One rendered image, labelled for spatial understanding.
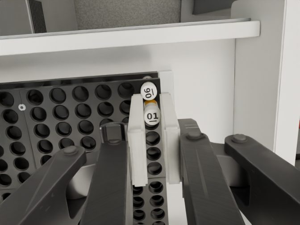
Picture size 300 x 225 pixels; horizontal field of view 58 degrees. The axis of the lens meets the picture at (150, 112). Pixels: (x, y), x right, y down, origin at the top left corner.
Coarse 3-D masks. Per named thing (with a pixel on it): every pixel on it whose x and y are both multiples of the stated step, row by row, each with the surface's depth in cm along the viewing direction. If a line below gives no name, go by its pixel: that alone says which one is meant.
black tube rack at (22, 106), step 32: (0, 96) 22; (32, 96) 23; (64, 96) 24; (96, 96) 21; (128, 96) 22; (0, 128) 22; (32, 128) 22; (64, 128) 25; (96, 128) 22; (0, 160) 26; (32, 160) 23; (0, 192) 24; (160, 224) 29
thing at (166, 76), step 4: (160, 72) 26; (164, 72) 26; (168, 72) 26; (172, 72) 26; (160, 76) 26; (164, 76) 26; (168, 76) 26; (172, 76) 26; (160, 80) 26; (164, 80) 26; (168, 80) 27; (172, 80) 27; (160, 84) 27; (164, 84) 27; (168, 84) 27; (172, 84) 27; (164, 88) 27; (168, 88) 27; (172, 88) 27; (172, 92) 27; (172, 96) 27; (172, 100) 27
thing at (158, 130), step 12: (156, 84) 21; (156, 96) 22; (144, 120) 22; (156, 132) 23; (156, 144) 23; (156, 156) 24; (156, 180) 24; (156, 192) 24; (156, 204) 25; (156, 216) 26
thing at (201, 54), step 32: (64, 32) 22; (96, 32) 21; (128, 32) 21; (160, 32) 21; (192, 32) 21; (224, 32) 21; (256, 32) 21; (0, 64) 27; (32, 64) 27; (64, 64) 27; (96, 64) 27; (128, 64) 27; (160, 64) 27; (192, 64) 27; (224, 64) 27; (192, 96) 28; (224, 96) 28; (224, 128) 30
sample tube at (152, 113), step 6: (144, 102) 22; (150, 102) 21; (156, 102) 21; (144, 108) 20; (150, 108) 19; (156, 108) 19; (144, 114) 19; (150, 114) 19; (156, 114) 19; (150, 120) 19; (156, 120) 19
